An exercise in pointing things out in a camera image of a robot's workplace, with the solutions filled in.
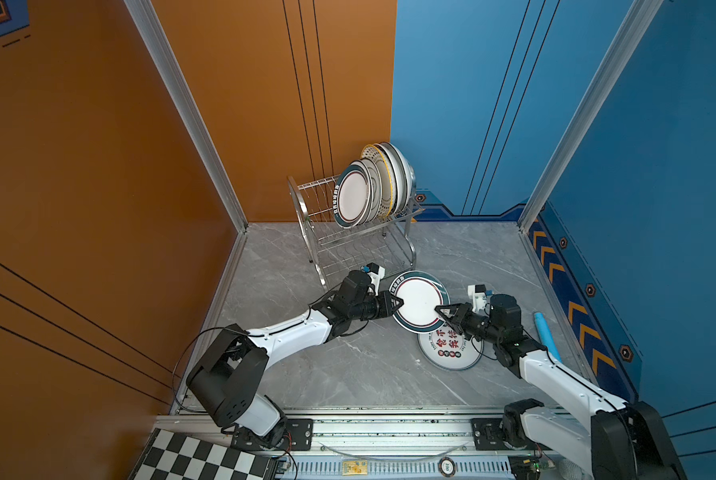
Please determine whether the aluminium front rail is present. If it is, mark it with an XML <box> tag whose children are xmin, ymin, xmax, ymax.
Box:
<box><xmin>153</xmin><ymin>407</ymin><xmax>653</xmax><ymax>479</ymax></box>

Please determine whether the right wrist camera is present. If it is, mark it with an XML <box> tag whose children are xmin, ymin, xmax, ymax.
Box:
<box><xmin>467</xmin><ymin>284</ymin><xmax>492</xmax><ymax>313</ymax></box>

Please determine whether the large white plate black rim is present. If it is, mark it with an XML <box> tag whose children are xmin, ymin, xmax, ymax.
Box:
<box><xmin>377</xmin><ymin>142</ymin><xmax>416</xmax><ymax>215</ymax></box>

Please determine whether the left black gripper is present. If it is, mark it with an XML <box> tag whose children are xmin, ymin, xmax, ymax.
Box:
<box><xmin>348</xmin><ymin>291</ymin><xmax>405</xmax><ymax>324</ymax></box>

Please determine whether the chrome wire dish rack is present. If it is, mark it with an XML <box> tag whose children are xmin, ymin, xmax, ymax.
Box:
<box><xmin>287</xmin><ymin>176</ymin><xmax>423</xmax><ymax>290</ymax></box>

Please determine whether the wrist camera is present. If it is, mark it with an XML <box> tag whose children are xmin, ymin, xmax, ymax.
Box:
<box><xmin>361</xmin><ymin>262</ymin><xmax>386</xmax><ymax>293</ymax></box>
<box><xmin>467</xmin><ymin>284</ymin><xmax>492</xmax><ymax>313</ymax></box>

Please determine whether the light blue toy microphone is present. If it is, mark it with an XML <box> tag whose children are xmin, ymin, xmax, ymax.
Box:
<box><xmin>533</xmin><ymin>312</ymin><xmax>561</xmax><ymax>361</ymax></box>

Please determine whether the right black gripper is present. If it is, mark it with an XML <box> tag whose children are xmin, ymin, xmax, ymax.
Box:
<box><xmin>434</xmin><ymin>303</ymin><xmax>503</xmax><ymax>346</ymax></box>

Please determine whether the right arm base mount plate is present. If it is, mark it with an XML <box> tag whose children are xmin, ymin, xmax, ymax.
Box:
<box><xmin>470</xmin><ymin>418</ymin><xmax>512</xmax><ymax>451</ymax></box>

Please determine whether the white plate dark rim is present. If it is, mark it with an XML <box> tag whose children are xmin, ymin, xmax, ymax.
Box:
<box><xmin>333</xmin><ymin>161</ymin><xmax>370</xmax><ymax>229</ymax></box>
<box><xmin>389</xmin><ymin>270</ymin><xmax>450</xmax><ymax>334</ymax></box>

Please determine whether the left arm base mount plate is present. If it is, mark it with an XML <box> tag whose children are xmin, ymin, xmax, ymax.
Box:
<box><xmin>231</xmin><ymin>418</ymin><xmax>314</xmax><ymax>452</ymax></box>

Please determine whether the yellow rim dotted plate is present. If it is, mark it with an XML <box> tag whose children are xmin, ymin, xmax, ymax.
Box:
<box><xmin>361</xmin><ymin>144</ymin><xmax>398</xmax><ymax>219</ymax></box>

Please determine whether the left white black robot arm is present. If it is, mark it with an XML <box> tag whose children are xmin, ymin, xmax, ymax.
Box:
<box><xmin>185</xmin><ymin>263</ymin><xmax>404</xmax><ymax>448</ymax></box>

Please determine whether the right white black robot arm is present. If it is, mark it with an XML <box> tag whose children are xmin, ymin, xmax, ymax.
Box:
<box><xmin>435</xmin><ymin>294</ymin><xmax>686</xmax><ymax>479</ymax></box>

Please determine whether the white plate grey pattern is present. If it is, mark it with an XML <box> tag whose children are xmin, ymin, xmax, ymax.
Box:
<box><xmin>361</xmin><ymin>158</ymin><xmax>382</xmax><ymax>223</ymax></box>

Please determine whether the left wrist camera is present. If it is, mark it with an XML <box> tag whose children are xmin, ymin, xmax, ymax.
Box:
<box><xmin>361</xmin><ymin>262</ymin><xmax>386</xmax><ymax>293</ymax></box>

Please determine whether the black white checkerboard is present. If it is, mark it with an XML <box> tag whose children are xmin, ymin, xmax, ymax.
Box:
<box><xmin>129</xmin><ymin>429</ymin><xmax>278</xmax><ymax>480</ymax></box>

